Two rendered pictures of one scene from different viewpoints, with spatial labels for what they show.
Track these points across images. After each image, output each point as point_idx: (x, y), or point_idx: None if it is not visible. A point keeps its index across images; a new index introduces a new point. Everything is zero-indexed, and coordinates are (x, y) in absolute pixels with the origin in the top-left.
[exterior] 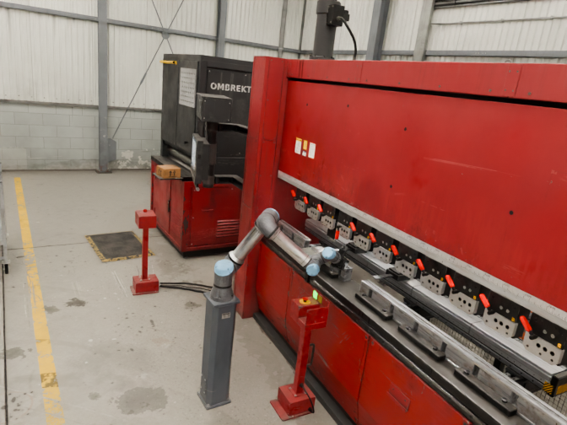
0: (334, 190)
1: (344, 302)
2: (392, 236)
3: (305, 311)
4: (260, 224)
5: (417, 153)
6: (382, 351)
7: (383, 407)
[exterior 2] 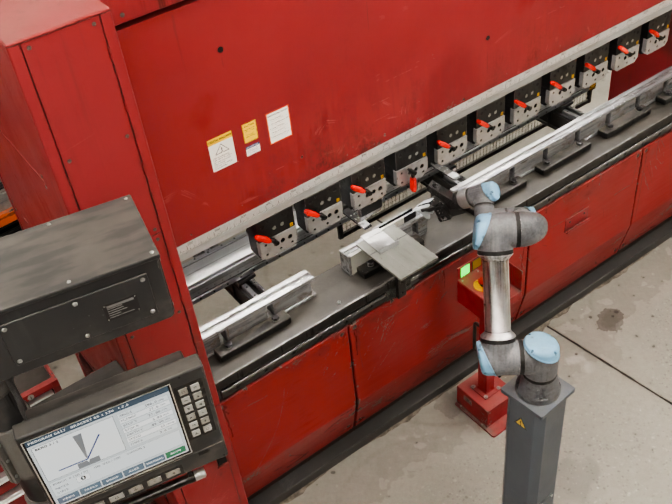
0: (372, 135)
1: None
2: (502, 94)
3: None
4: (542, 231)
5: None
6: (550, 208)
7: (559, 252)
